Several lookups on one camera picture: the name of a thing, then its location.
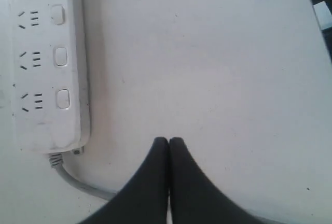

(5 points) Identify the white five-outlet power strip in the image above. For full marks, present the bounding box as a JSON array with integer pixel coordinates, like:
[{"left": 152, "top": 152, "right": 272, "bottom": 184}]
[{"left": 10, "top": 0, "right": 90, "bottom": 154}]

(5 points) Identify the grey power cord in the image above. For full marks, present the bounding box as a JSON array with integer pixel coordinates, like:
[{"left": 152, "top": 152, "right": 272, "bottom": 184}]
[{"left": 48, "top": 152, "right": 117, "bottom": 200}]

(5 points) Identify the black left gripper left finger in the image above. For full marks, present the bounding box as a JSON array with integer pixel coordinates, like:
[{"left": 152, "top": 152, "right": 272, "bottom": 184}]
[{"left": 81, "top": 137, "right": 169, "bottom": 224}]

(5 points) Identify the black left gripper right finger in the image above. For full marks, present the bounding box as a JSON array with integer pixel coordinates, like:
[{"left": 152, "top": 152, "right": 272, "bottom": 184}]
[{"left": 169, "top": 137, "right": 262, "bottom": 223}]

